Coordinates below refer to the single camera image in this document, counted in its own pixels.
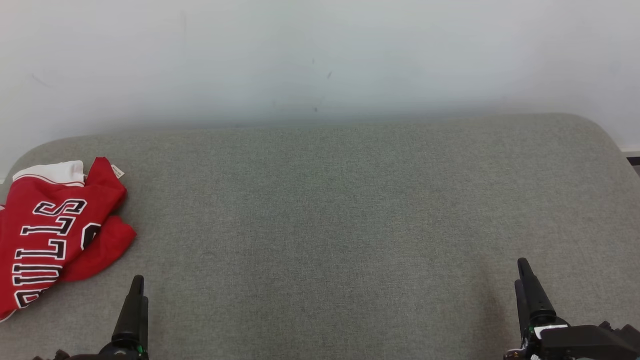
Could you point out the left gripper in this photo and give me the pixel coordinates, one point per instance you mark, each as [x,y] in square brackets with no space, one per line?
[125,353]

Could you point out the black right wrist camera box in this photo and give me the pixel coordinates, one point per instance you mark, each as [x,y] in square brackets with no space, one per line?
[590,342]

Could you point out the grey wall baseboard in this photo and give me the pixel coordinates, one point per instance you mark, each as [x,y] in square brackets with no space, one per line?
[631,155]

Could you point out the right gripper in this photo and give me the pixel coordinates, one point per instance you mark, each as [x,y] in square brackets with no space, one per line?
[532,345]

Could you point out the red Bulls print shirt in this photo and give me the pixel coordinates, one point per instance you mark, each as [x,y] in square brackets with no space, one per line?
[45,200]

